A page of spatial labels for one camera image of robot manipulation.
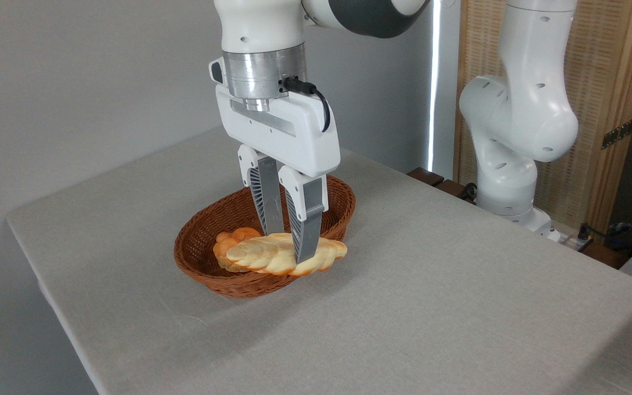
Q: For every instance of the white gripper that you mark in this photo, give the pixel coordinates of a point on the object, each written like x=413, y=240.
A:
x=294, y=137

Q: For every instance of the pale braided bread loaf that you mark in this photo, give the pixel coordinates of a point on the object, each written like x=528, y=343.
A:
x=266, y=255

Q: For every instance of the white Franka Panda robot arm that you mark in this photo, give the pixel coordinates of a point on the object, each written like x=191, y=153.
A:
x=261, y=27

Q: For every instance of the orange round bread bun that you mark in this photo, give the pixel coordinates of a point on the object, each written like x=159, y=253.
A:
x=239, y=235

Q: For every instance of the brown oval wicker basket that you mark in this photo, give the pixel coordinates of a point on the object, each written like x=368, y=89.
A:
x=206, y=236

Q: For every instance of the dark brown wooden block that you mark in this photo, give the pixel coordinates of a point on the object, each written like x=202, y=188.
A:
x=425, y=176
x=450, y=187

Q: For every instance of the silver metal wrist flange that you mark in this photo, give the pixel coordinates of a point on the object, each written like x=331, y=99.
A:
x=261, y=71

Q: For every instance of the grey tablecloth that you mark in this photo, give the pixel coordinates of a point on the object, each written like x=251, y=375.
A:
x=404, y=312

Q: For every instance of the white power strip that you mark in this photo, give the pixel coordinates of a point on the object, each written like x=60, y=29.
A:
x=568, y=240

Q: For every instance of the dark metal screen hinge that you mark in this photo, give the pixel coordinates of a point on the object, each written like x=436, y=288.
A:
x=618, y=133

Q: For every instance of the wooden rattan folding screen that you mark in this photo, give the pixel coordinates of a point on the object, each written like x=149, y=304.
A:
x=607, y=66

